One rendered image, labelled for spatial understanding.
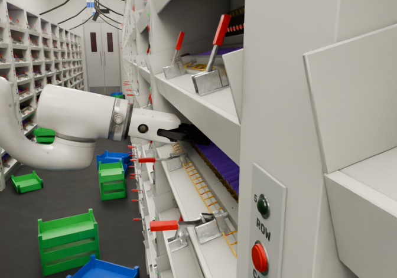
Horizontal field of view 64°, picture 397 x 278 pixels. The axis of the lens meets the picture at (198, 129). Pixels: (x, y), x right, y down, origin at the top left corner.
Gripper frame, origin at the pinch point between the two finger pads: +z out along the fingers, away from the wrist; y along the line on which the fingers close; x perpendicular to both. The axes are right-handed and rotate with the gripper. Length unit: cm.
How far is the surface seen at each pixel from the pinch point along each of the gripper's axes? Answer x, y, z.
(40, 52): 11, 435, -133
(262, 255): -3.2, -49.1, -8.5
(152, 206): 45, 58, 4
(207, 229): 6.3, -28.9, -4.1
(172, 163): 6.5, -2.3, -4.8
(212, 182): 3.6, -18.6, -1.3
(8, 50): 9, 295, -130
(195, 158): 3.6, -6.4, -1.5
